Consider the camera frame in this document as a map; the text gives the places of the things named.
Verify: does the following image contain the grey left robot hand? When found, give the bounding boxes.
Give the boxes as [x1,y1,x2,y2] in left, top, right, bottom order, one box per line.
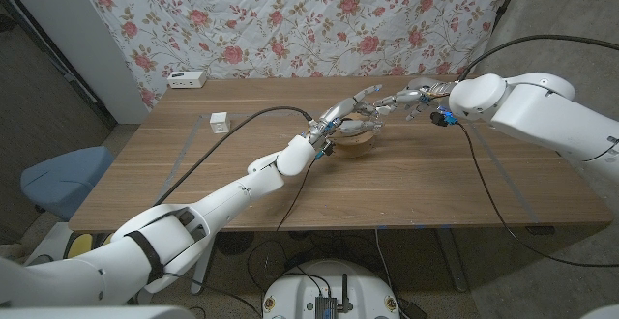
[308,84,387,146]

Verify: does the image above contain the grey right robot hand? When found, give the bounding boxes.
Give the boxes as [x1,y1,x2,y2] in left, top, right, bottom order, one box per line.
[374,76,459,122]

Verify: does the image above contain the cardboard filament reel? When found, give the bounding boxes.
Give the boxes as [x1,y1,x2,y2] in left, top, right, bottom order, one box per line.
[324,110,379,159]

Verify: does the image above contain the small white cube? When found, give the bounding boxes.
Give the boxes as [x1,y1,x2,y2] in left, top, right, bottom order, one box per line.
[209,111,232,135]

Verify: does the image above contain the floral backdrop cloth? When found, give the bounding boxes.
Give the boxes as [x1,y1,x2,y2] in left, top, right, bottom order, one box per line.
[76,0,516,110]

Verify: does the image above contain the white power strip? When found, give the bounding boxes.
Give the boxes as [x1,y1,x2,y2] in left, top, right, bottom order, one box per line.
[166,70,208,90]

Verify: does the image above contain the grey table leg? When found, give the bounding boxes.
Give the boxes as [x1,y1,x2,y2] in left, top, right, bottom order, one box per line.
[436,228,468,294]

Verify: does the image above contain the grey tape outline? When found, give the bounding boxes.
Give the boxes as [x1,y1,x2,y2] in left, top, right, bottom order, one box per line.
[143,105,541,228]

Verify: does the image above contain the white robot torso base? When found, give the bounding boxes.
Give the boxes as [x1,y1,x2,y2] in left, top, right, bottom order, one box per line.
[259,259,401,319]

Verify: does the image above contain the black antenna box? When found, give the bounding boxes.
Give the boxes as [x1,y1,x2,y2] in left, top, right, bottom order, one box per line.
[314,274,354,319]

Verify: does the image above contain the white table leg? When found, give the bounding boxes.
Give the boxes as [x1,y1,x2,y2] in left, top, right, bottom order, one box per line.
[190,241,218,296]

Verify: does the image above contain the blue stool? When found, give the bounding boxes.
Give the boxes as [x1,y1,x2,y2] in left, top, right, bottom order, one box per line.
[19,145,115,222]

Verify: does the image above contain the white floor mat yellow shapes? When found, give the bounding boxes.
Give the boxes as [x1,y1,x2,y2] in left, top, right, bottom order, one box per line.
[23,221,115,267]

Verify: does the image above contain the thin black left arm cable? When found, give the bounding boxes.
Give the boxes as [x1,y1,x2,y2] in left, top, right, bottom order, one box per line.
[253,158,318,319]

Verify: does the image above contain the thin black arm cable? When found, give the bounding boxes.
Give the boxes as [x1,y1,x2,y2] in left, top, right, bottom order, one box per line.
[457,123,619,269]
[253,158,318,319]

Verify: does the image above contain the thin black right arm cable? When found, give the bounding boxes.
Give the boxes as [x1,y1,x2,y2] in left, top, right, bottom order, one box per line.
[457,123,619,269]

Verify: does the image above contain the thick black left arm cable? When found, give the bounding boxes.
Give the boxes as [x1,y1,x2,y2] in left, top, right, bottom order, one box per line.
[153,105,314,208]

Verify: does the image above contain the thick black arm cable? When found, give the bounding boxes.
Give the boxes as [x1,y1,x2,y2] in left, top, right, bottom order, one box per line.
[153,105,314,208]
[455,34,619,83]

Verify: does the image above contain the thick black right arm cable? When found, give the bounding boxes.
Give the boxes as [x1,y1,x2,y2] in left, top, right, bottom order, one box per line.
[455,34,619,83]

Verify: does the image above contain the white wall panel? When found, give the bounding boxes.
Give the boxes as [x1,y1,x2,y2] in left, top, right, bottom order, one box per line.
[0,0,150,126]

